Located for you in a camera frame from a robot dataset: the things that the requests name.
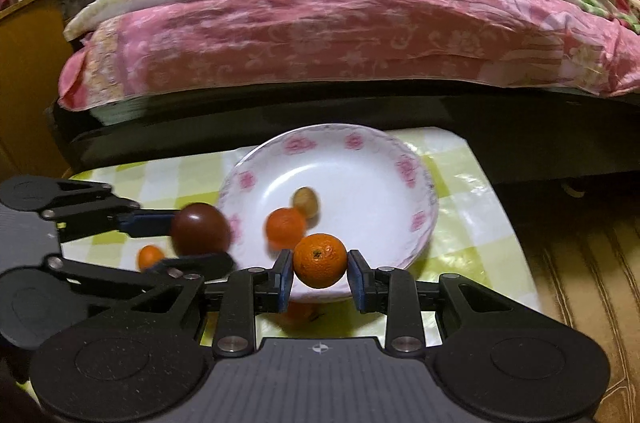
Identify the yellow checked tablecloth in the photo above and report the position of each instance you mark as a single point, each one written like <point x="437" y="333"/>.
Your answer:
<point x="465" y="223"/>

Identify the brown patterned floor mat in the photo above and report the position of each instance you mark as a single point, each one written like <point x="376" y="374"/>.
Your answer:
<point x="590" y="283"/>

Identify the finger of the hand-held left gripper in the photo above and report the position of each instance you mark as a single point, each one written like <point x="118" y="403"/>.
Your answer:
<point x="200" y="264"/>
<point x="150" y="224"/>

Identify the small orange kumquat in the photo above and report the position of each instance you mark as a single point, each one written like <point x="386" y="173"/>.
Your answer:
<point x="149" y="257"/>

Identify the dark red round fruit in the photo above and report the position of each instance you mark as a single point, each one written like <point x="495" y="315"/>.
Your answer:
<point x="200" y="230"/>

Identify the white plate with pink flowers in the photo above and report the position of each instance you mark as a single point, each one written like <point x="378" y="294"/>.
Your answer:
<point x="360" y="193"/>

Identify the large orange tangerine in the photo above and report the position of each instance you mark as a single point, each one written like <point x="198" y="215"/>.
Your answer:
<point x="320" y="260"/>

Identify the small brown fruit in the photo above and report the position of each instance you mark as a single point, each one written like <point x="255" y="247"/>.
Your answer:
<point x="306" y="202"/>

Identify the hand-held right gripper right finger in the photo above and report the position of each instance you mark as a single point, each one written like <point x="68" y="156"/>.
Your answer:
<point x="356" y="279"/>

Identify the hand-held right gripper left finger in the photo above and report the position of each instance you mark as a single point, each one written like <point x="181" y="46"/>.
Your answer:
<point x="284" y="278"/>

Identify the dark bed frame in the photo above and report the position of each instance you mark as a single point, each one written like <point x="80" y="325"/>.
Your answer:
<point x="350" y="108"/>

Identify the wooden cabinet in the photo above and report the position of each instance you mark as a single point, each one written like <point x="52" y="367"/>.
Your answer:
<point x="30" y="68"/>

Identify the pink patterned bed sheet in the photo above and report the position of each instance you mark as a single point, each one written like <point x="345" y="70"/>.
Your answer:
<point x="300" y="38"/>

